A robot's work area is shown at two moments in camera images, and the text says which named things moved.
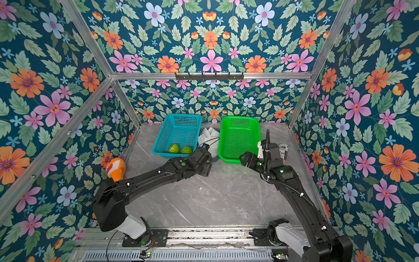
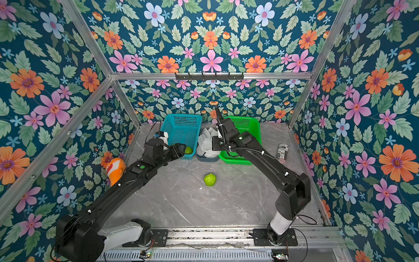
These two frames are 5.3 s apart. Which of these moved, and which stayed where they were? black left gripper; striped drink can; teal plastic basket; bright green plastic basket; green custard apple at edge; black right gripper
Moved: black left gripper; black right gripper
Stayed: striped drink can; green custard apple at edge; teal plastic basket; bright green plastic basket
